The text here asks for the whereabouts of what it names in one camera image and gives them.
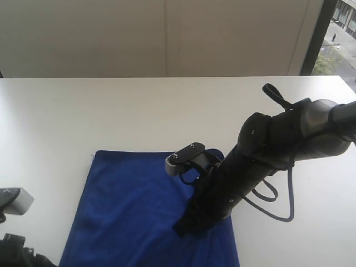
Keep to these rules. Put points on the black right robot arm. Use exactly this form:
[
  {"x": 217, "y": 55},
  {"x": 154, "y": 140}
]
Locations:
[{"x": 266, "y": 144}]

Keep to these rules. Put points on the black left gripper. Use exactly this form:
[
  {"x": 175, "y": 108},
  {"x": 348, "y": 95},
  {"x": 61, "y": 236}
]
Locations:
[{"x": 14, "y": 253}]

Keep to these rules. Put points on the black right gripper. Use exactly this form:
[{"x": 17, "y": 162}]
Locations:
[{"x": 235, "y": 177}]

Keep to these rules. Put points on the dark window frame post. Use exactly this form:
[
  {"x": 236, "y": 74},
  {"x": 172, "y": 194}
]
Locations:
[{"x": 316, "y": 42}]

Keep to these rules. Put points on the blue towel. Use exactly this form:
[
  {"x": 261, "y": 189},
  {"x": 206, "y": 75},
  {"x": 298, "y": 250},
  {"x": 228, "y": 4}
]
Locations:
[{"x": 126, "y": 213}]

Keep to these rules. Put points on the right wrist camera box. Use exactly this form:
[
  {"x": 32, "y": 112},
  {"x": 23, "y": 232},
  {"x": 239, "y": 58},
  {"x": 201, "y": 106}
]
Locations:
[{"x": 193, "y": 156}]

